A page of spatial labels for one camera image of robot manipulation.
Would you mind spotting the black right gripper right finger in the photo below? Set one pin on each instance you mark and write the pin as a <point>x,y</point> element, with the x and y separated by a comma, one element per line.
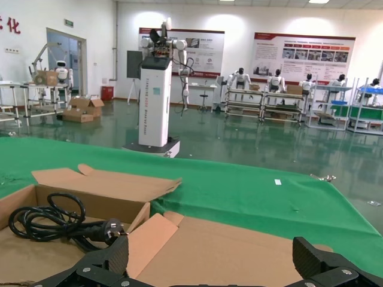
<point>317,266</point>

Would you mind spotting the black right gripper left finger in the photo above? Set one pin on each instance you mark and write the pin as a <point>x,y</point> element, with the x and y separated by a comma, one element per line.
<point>101,269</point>

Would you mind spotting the cardboard box, oval flap hole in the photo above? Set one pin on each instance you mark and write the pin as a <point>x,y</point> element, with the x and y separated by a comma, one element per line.
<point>89,185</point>

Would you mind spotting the cardboard box, round flap hole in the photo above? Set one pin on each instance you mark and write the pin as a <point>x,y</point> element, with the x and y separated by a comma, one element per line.
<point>224,254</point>

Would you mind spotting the flat cardboard floor box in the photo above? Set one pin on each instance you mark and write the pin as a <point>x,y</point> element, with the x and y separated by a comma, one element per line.
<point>74,115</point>

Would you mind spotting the open cardboard floor box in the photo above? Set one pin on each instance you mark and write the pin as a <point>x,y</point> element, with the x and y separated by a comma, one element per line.
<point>89,103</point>

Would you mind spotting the red floor box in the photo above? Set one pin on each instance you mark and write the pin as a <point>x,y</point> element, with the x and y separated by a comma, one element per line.
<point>107,93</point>

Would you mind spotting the large cardboard bench box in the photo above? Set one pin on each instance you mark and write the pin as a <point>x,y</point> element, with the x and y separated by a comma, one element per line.
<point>294,89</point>

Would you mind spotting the small cardboard bench box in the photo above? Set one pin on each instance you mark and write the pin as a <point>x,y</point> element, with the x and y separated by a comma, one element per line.
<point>255,87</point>

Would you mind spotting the cardboard box on rack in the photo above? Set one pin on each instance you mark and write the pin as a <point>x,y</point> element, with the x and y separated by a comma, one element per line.
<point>51,77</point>

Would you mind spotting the small white label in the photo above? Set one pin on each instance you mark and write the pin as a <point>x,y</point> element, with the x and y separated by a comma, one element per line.
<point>278,182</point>

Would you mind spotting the green tablecloth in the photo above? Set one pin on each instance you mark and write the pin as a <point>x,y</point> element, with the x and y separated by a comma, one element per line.
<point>239,185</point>

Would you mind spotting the white shelving rack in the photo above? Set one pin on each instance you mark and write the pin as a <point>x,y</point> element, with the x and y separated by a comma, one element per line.
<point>338,103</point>
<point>365,113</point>

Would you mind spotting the white black humanoid robot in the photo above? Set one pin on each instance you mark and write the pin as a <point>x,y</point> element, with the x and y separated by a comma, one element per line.
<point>338,82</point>
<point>240,78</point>
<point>374,82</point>
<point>306,85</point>
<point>276,80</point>

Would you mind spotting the white pipe rack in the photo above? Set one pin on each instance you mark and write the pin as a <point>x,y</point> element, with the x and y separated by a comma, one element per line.
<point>30,85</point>

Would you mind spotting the small white service robot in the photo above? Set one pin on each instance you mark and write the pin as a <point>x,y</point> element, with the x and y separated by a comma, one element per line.
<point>63,71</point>

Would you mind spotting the black round stool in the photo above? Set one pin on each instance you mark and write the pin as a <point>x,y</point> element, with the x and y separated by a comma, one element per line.
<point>204,95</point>

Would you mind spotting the black display board on stand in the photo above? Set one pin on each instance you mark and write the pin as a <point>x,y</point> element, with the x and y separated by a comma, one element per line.
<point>134,64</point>

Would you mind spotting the white desk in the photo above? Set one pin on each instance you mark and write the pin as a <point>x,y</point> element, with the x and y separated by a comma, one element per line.
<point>203,86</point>

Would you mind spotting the grey framed glass doorway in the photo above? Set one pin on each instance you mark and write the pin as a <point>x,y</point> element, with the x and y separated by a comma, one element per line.
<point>83,59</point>

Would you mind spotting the green exit sign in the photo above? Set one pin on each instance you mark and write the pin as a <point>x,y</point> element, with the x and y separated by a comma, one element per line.
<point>69,22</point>

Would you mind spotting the ceiling light panel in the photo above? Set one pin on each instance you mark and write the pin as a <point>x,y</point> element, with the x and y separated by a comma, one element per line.
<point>317,1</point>

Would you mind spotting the pipe frame workbench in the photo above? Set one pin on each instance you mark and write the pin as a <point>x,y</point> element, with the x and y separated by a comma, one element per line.
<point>282,95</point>
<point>243,93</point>

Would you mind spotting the wide red white wall poster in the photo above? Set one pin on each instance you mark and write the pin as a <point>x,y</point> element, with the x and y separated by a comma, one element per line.
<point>269,53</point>

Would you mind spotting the white wall pipe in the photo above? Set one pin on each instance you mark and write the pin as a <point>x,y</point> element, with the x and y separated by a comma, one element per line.
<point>116,45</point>

